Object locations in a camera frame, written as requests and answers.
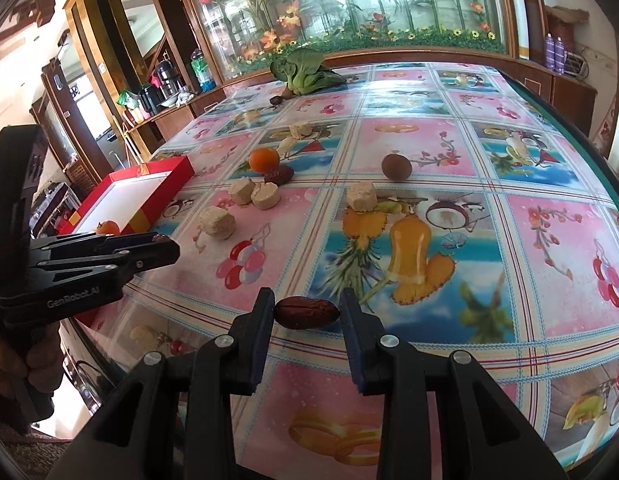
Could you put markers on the black thermos jug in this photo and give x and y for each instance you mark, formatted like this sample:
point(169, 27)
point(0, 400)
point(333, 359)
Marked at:
point(164, 76)

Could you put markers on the green bok choy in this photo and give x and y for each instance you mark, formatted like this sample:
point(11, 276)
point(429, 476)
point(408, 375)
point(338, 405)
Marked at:
point(299, 72)

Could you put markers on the black kettle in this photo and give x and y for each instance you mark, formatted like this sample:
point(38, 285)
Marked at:
point(149, 98)

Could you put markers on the small dark brown fruit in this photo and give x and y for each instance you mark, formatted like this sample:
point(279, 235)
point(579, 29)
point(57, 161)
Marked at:
point(276, 100)

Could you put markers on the wooden counter cabinet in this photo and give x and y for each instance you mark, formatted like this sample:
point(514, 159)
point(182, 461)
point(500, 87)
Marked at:
point(179, 120)

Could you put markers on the white bowl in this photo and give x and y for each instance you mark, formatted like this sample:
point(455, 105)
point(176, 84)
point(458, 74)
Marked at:
point(170, 101)

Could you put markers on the orange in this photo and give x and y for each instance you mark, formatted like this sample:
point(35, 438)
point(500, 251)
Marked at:
point(108, 228)
point(263, 159)

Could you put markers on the green label water bottle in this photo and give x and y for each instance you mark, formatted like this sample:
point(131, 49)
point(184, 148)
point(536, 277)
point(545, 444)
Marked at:
point(202, 70)

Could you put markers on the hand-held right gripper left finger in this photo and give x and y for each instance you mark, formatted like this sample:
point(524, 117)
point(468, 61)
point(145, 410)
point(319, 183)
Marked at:
point(262, 340)

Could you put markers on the beige crumbly cake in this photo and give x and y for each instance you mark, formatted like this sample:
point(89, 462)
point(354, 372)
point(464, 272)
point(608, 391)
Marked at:
point(362, 197)
point(265, 195)
point(241, 191)
point(300, 130)
point(217, 222)

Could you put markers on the person's left hand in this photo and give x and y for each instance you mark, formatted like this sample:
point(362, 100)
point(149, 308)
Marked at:
point(44, 367)

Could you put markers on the floral glass partition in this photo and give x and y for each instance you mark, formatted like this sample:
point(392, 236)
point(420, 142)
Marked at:
point(364, 5)

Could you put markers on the round brown fruit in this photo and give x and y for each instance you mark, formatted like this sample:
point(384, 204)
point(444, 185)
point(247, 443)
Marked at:
point(395, 166)

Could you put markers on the red date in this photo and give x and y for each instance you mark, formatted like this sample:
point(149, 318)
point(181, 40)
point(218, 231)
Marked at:
point(307, 312)
point(279, 175)

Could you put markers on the green plastic bag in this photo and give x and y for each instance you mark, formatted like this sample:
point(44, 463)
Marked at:
point(125, 99)

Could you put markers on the wooden sideboard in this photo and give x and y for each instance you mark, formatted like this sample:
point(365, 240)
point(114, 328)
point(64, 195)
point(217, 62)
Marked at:
point(564, 95)

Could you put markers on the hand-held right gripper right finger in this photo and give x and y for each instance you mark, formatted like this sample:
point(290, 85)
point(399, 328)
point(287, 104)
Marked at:
point(352, 345)

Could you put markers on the brown wicker basket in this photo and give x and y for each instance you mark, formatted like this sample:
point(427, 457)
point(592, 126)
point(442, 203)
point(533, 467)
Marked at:
point(564, 25)

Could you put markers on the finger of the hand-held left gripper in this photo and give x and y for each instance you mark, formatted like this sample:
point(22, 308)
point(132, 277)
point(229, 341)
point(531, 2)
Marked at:
point(149, 257)
point(99, 241)

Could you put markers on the purple bottle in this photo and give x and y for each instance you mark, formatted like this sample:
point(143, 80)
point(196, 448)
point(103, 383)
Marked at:
point(561, 54)
point(550, 51)

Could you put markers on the white cloth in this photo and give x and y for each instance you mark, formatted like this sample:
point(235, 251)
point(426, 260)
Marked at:
point(187, 95)

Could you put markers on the fruit print tablecloth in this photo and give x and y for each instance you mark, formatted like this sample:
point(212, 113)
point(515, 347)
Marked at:
point(439, 240)

